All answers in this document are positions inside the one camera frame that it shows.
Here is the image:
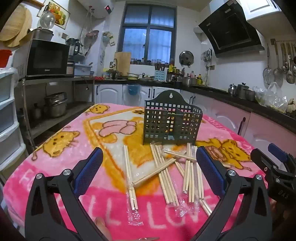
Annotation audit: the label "blue plastic box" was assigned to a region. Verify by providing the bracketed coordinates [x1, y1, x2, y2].
[74, 63, 92, 77]

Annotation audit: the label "dark green perforated utensil holder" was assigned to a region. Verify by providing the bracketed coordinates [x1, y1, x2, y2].
[143, 91, 203, 146]

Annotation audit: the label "red plastic bucket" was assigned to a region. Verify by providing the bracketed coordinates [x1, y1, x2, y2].
[0, 49, 12, 68]

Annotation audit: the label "countertop blender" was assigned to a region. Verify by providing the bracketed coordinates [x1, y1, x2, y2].
[66, 38, 81, 62]

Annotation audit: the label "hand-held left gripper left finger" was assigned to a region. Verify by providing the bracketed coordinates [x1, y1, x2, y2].
[24, 147, 111, 241]

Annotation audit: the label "black range hood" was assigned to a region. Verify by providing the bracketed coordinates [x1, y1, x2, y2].
[198, 0, 265, 58]

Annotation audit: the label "fruit wall poster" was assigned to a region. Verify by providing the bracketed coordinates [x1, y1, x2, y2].
[43, 0, 71, 29]

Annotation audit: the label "black microwave oven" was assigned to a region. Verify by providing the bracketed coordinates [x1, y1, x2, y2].
[25, 39, 70, 78]

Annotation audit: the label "pile of wooden chopsticks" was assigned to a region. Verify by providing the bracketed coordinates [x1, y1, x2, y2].
[122, 142, 232, 226]

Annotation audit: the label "pink printed blanket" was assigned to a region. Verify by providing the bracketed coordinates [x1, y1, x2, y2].
[2, 103, 270, 241]

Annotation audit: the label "white upper cabinet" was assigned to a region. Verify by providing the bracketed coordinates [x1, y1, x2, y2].
[238, 0, 281, 23]

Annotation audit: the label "row of spice jars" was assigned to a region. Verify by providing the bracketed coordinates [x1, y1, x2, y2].
[130, 57, 169, 66]

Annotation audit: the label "steel stock pot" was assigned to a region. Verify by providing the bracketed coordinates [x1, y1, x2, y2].
[182, 76, 197, 88]

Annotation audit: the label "grey pot with glass lid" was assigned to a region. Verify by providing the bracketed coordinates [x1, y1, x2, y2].
[32, 11, 55, 41]

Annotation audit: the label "light blue knife holder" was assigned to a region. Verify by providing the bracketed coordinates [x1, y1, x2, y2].
[154, 67, 168, 82]

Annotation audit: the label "woven bamboo trays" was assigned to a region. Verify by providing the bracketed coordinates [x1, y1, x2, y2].
[0, 3, 33, 48]

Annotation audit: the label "dark framed window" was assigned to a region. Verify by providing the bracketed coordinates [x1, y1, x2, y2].
[117, 3, 177, 66]

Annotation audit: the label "wooden cutting board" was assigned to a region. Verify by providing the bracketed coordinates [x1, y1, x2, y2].
[114, 52, 131, 70]

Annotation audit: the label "hanging steel pot lid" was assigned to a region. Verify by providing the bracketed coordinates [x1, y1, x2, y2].
[179, 50, 194, 67]

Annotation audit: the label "black kitchen countertop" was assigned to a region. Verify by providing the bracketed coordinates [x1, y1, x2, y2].
[94, 77, 296, 132]

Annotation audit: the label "clear plastic bag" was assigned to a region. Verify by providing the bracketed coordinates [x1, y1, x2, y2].
[253, 82, 288, 111]

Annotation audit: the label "white water heater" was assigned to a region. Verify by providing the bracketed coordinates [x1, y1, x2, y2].
[76, 0, 114, 19]

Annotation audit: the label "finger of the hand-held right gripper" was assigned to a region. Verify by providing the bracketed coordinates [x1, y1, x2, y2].
[268, 143, 296, 166]
[250, 148, 276, 173]

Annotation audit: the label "group of condiment bottles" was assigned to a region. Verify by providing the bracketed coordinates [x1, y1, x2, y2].
[186, 71, 204, 85]

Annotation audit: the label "pink base cabinets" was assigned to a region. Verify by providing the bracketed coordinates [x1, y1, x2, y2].
[180, 89, 296, 163]

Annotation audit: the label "person's left hand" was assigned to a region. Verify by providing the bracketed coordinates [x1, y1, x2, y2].
[95, 217, 113, 241]

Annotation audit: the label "white base cabinets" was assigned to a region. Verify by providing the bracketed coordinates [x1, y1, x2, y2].
[94, 83, 185, 107]

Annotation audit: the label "white plastic drawer unit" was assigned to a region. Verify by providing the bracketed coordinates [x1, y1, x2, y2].
[0, 67, 27, 176]

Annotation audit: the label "stacked stainless steel pots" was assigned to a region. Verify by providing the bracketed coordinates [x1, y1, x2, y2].
[44, 92, 68, 118]

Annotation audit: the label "blue hanging bin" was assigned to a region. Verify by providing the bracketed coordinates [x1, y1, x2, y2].
[127, 84, 141, 96]

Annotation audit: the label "row of hanging metal ladles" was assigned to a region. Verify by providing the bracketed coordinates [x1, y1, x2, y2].
[262, 40, 296, 85]

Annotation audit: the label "metal storage shelf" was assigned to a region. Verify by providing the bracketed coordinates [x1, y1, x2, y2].
[14, 76, 96, 149]

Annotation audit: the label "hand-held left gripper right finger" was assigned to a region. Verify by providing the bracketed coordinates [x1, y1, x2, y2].
[195, 146, 273, 241]

